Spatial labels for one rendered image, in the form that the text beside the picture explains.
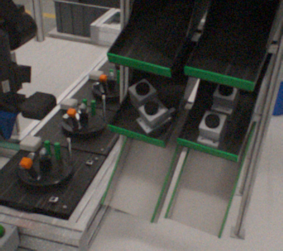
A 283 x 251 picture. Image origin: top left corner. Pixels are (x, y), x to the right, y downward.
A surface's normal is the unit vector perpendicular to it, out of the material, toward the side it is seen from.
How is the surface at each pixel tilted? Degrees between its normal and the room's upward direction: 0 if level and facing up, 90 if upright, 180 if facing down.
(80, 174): 0
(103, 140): 0
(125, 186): 45
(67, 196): 0
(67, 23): 90
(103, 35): 90
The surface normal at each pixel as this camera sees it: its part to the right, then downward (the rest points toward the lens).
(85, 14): -0.22, 0.52
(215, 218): -0.21, -0.25
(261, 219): 0.08, -0.83
